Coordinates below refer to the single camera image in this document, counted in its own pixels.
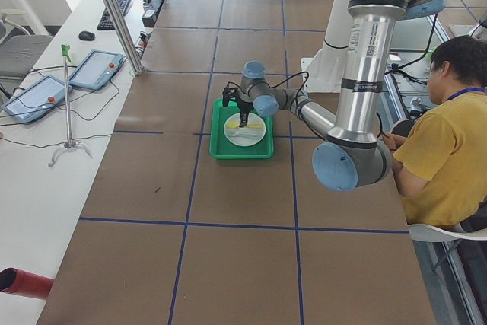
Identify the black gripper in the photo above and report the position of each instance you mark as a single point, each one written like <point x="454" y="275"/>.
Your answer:
<point x="243" y="106"/>

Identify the yellow plastic spoon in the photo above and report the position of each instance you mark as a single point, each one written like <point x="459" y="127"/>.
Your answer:
<point x="235" y="125"/>

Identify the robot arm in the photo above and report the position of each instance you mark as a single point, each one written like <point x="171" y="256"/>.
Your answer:
<point x="351" y="154"/>

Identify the pale green plastic fork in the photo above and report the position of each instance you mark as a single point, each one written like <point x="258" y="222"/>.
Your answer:
<point x="246" y="135"/>

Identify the white round plate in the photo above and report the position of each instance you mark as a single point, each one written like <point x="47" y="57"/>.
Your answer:
<point x="253" y="132"/>

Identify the green plastic tray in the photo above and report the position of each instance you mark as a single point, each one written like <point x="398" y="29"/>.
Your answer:
<point x="221" y="148"/>

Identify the brown paper table cover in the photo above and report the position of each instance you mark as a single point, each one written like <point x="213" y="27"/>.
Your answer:
<point x="169" y="235"/>

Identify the far blue teach pendant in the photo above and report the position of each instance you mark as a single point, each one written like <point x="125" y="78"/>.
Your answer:
<point x="96" y="69"/>

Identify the blue teach pendant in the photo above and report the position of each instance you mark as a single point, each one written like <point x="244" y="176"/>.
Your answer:
<point x="96" y="69"/>
<point x="37" y="100"/>

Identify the black computer mouse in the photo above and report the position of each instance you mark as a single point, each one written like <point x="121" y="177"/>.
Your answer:
<point x="86" y="36"/>

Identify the metal reacher grabber tool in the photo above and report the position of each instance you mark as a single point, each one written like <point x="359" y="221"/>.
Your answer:
<point x="70" y="144"/>

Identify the person in yellow shirt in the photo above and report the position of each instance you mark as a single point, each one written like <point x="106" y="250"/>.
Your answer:
<point x="440" y="167"/>

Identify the near blue teach pendant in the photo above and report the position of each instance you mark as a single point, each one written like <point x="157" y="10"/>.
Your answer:
<point x="37" y="100"/>

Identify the white chair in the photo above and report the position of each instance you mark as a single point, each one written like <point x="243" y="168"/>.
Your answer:
<point x="429" y="233"/>

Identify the grey office chair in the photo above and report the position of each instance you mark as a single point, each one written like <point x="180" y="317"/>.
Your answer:
<point x="19" y="53"/>

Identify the red cylinder tube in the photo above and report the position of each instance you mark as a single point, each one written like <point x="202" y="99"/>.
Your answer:
<point x="26" y="284"/>

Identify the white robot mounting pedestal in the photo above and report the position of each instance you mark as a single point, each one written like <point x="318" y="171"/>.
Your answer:
<point x="352" y="58"/>

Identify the aluminium frame post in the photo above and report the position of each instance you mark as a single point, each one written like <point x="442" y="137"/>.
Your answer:
<point x="122" y="31"/>

